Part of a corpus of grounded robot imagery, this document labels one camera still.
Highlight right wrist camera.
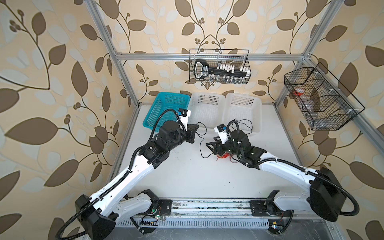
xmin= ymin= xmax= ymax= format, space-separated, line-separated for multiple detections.
xmin=214 ymin=124 xmax=228 ymax=143

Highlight aluminium frame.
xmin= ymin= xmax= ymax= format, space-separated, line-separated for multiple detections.
xmin=83 ymin=0 xmax=384 ymax=145

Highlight black wires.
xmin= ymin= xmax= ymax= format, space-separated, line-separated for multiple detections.
xmin=194 ymin=118 xmax=254 ymax=160

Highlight black tool with vials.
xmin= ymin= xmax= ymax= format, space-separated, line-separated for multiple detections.
xmin=192 ymin=60 xmax=252 ymax=79

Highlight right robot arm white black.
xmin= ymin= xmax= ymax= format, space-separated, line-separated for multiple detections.
xmin=206 ymin=120 xmax=360 ymax=222

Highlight back black wire basket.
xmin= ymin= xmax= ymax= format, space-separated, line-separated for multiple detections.
xmin=189 ymin=48 xmax=252 ymax=85

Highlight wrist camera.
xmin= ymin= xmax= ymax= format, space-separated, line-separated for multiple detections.
xmin=214 ymin=124 xmax=228 ymax=143
xmin=178 ymin=109 xmax=191 ymax=120

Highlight teal plastic basket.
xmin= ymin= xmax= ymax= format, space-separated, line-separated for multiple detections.
xmin=142 ymin=92 xmax=191 ymax=135

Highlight white plastic basket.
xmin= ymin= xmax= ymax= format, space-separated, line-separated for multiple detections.
xmin=188 ymin=93 xmax=226 ymax=129
xmin=222 ymin=93 xmax=262 ymax=133

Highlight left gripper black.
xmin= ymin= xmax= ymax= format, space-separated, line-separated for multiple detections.
xmin=165 ymin=121 xmax=198 ymax=152

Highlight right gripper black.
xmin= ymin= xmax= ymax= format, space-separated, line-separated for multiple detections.
xmin=205 ymin=135 xmax=243 ymax=158

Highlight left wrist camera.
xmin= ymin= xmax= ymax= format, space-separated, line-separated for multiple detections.
xmin=178 ymin=109 xmax=191 ymax=120

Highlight side black wire basket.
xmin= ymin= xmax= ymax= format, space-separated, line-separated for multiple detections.
xmin=284 ymin=63 xmax=366 ymax=131

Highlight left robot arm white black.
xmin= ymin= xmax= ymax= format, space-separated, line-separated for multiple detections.
xmin=55 ymin=109 xmax=199 ymax=240

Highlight middle white plastic basket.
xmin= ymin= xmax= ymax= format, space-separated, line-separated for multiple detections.
xmin=188 ymin=93 xmax=226 ymax=129

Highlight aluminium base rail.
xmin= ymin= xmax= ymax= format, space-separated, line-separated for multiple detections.
xmin=112 ymin=197 xmax=321 ymax=230

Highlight red capped item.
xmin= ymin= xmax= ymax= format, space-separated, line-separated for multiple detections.
xmin=293 ymin=88 xmax=305 ymax=97

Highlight red wires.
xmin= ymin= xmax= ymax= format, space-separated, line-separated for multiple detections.
xmin=215 ymin=152 xmax=239 ymax=164

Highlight right white plastic basket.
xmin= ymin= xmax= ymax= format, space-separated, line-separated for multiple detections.
xmin=222 ymin=93 xmax=262 ymax=133

